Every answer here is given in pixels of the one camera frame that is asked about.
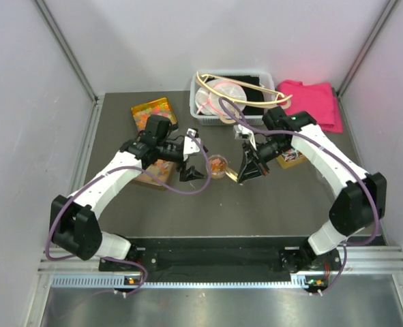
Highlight wooden clothes hanger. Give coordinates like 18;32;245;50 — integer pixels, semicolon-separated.
190;72;292;125

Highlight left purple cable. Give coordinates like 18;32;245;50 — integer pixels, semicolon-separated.
45;136;213;317

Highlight purple cable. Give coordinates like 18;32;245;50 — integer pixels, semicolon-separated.
218;97;383;296
45;136;213;317

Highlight clear round container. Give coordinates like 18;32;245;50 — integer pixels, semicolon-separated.
206;155;228;179

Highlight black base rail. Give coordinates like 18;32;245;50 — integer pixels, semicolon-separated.
98;236;345;283

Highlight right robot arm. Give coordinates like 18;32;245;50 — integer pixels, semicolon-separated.
233;106;387;273

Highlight pink cloth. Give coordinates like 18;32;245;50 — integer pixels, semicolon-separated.
278;80;344;134

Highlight gold tin wrapped candies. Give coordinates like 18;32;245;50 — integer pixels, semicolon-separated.
276;149;306;169

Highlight gold tin colourful gummies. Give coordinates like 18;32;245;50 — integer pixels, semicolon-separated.
130;97;178;131

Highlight round white mesh bag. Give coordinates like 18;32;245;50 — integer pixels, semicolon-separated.
194;78;248;117

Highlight white round lid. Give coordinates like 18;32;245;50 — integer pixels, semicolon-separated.
224;164;238;183

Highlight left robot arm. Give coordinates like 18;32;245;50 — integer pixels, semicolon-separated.
45;114;211;270

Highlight black cloth in basket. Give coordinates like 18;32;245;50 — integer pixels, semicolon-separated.
226;75;265;102

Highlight gold tin pastel gummies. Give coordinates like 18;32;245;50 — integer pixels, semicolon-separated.
132;160;175;190

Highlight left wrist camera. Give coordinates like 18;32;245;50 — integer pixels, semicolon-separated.
183;128;200;161

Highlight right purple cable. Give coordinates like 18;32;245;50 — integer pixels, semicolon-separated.
218;97;383;296

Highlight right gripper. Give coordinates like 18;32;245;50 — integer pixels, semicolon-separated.
237;136;294;183

